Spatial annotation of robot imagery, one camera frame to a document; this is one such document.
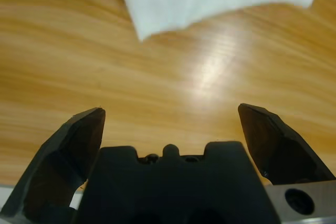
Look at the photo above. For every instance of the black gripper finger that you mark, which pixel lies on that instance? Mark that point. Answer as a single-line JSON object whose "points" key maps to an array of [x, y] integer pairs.
{"points": [[57, 163], [283, 153]]}

